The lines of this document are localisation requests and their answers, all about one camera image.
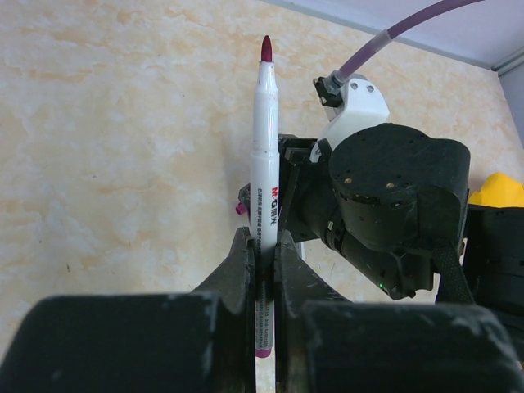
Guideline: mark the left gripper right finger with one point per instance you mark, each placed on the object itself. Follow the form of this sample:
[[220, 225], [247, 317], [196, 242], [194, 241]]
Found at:
[[326, 343]]

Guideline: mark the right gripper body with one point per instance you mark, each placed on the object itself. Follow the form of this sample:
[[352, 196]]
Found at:
[[308, 208]]

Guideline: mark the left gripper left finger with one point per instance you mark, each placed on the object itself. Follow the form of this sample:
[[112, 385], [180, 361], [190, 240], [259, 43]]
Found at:
[[201, 341]]

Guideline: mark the purple pen cap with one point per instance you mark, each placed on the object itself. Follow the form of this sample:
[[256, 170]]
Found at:
[[240, 208]]

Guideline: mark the white purple marker pen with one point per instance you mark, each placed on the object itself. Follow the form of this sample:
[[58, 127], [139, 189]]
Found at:
[[264, 195]]

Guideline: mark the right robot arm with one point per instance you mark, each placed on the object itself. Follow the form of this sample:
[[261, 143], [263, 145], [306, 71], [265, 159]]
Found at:
[[394, 203]]

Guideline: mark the yellow cloth bag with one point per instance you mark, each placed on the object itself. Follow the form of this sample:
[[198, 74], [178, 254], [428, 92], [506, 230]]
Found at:
[[499, 191]]

